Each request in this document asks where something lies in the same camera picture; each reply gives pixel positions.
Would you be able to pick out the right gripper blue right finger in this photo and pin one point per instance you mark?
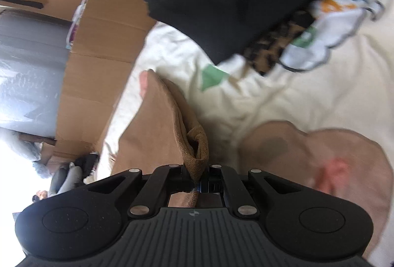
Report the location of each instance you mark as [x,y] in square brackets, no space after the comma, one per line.
[209,182]

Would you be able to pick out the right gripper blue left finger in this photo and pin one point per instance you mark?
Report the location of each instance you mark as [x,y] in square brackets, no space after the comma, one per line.
[184,176]

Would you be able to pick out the brown printed t-shirt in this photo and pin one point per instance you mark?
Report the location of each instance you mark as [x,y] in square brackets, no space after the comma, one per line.
[164,131]

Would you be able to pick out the black garment pile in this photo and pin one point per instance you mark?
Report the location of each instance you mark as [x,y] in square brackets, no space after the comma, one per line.
[87,163]

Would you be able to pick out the grey neck pillow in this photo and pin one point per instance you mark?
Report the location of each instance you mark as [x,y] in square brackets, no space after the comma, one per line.
[66,178]

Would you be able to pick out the cream bear print bedsheet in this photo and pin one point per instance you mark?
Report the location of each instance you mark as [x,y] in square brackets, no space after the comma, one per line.
[336,77]

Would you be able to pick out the leopard print cloth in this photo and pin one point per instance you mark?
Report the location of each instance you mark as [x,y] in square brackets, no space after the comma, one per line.
[264,53]

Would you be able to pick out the small teddy bear toy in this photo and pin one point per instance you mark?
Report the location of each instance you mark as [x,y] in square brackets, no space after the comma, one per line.
[40,195]

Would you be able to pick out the clear plastic bag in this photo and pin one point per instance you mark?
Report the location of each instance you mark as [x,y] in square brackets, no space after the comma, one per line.
[29,147]

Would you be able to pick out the brown cardboard sheet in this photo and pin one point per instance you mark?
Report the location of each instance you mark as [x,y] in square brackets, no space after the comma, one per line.
[109,38]

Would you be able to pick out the pink white bottle pack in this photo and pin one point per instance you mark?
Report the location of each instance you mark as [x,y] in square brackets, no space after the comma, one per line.
[75,24]

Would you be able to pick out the grey metal cabinet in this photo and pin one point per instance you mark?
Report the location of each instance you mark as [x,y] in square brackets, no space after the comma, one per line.
[33,62]

